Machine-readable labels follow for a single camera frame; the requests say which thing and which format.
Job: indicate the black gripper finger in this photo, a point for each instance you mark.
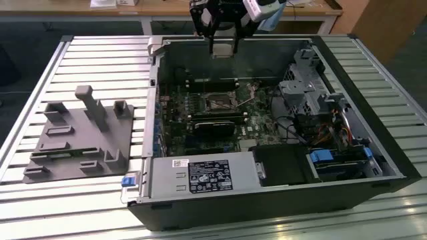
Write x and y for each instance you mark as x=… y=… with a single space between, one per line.
x=244 y=26
x=200 y=22

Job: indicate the silver CPU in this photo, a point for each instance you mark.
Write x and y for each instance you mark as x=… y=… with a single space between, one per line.
x=221 y=51

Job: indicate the metal locking lever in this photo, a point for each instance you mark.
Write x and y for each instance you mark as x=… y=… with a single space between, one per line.
x=246 y=100

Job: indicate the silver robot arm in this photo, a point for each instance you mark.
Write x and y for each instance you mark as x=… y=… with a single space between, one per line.
x=269 y=23

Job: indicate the CPU socket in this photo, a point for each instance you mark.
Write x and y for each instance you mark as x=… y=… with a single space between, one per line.
x=221 y=102

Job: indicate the wooden desk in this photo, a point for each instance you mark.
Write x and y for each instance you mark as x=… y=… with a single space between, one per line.
x=160 y=10

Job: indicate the white box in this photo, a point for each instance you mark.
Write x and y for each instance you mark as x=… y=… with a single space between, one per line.
x=126 y=2
x=102 y=4

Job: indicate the grey metal disk bay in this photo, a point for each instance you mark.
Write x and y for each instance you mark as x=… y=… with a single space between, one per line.
x=300 y=100

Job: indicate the green motherboard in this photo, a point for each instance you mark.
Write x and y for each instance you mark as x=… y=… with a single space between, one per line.
x=260 y=120

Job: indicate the wooden cabinet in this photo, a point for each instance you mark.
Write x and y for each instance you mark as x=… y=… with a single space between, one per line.
x=383 y=25

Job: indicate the black graphics card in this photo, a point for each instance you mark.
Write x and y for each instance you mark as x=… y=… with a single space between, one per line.
x=213 y=128

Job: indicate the small silver heatsink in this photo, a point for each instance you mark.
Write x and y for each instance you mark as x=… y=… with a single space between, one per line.
x=248 y=145

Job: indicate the black plastic shroud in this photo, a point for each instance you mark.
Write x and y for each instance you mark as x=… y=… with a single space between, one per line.
x=282 y=165

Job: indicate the blue disk carrier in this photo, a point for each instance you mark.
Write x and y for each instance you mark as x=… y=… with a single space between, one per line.
x=321 y=156

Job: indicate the grey parts rack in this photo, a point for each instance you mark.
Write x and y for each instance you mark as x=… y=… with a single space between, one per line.
x=76 y=140

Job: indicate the silver power supply unit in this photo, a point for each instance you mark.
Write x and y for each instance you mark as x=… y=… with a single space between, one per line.
x=162 y=175

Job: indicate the blue disk clip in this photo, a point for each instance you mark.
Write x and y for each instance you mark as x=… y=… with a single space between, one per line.
x=367 y=153

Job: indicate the blue case latch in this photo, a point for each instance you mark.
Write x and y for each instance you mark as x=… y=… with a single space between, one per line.
x=129 y=181

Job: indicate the black PC case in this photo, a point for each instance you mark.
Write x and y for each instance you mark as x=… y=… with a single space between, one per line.
x=266 y=207

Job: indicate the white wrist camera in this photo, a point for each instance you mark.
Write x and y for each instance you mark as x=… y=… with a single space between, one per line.
x=257 y=10

